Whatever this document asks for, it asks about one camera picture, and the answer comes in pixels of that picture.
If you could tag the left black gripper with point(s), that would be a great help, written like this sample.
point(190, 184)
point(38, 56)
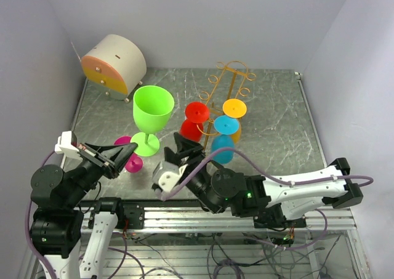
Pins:
point(109, 167)

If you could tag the round cream mini drawer cabinet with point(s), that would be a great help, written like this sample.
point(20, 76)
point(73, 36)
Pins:
point(115, 66)

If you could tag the pink plastic wine glass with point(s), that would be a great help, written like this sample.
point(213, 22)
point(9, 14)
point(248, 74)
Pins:
point(135, 163)

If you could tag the gold wire wine glass rack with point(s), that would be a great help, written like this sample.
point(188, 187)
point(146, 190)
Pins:
point(228, 82)

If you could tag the red plastic wine glass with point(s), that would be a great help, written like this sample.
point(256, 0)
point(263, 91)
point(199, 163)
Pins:
point(196, 114)

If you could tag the blue plastic wine glass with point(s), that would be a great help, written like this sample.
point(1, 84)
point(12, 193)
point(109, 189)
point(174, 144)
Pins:
point(227, 127)

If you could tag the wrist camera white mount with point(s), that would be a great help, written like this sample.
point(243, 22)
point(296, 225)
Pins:
point(167, 175)
point(67, 145)

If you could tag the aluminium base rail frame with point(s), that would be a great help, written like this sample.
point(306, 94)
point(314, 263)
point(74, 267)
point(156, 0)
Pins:
point(181, 241)

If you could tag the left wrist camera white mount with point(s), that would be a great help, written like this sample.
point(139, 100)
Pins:
point(67, 145)

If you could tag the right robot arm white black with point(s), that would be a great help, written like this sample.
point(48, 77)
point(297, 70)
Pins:
point(278, 201)

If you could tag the green plastic wine glass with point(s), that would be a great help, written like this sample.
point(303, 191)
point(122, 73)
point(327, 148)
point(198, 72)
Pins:
point(152, 109)

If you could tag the orange plastic wine glass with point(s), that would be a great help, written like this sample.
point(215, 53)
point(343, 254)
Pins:
point(235, 108)

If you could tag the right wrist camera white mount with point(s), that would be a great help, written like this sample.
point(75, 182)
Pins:
point(167, 175)

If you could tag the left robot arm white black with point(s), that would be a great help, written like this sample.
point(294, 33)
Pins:
point(55, 233)

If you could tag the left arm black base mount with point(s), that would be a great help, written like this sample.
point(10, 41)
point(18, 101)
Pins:
point(130, 216)

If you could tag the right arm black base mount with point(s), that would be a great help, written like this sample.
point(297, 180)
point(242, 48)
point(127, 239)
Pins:
point(273, 218)

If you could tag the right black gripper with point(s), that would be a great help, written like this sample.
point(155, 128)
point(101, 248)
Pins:
point(184, 149)

